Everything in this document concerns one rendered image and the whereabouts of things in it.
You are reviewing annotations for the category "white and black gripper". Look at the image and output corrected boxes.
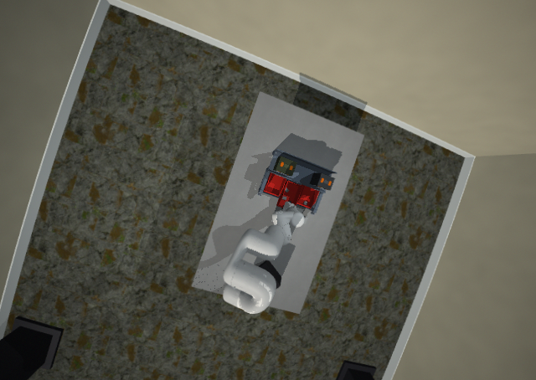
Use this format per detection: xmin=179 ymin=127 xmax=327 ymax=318
xmin=282 ymin=201 xmax=294 ymax=211

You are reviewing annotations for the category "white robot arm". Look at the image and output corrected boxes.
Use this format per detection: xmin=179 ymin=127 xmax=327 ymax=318
xmin=223 ymin=205 xmax=308 ymax=314

